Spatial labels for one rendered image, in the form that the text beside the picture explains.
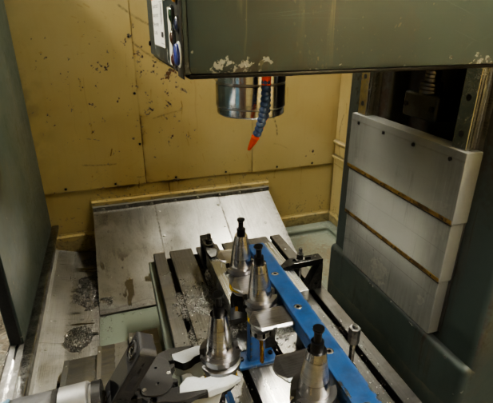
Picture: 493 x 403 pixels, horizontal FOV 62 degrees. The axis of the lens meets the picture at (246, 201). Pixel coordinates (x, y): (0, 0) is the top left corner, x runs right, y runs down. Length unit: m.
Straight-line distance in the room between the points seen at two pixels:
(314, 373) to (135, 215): 1.59
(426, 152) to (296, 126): 1.15
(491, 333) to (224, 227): 1.23
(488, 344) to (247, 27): 0.95
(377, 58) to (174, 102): 1.37
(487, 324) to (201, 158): 1.41
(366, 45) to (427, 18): 0.11
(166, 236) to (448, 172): 1.29
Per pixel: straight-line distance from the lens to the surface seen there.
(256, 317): 0.74
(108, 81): 1.94
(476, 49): 0.85
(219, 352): 0.64
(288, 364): 0.66
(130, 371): 0.62
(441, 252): 1.15
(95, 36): 1.92
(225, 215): 2.06
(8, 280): 1.35
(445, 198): 1.10
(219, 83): 0.94
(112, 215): 2.07
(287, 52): 0.65
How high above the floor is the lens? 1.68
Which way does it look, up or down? 24 degrees down
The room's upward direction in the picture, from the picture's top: straight up
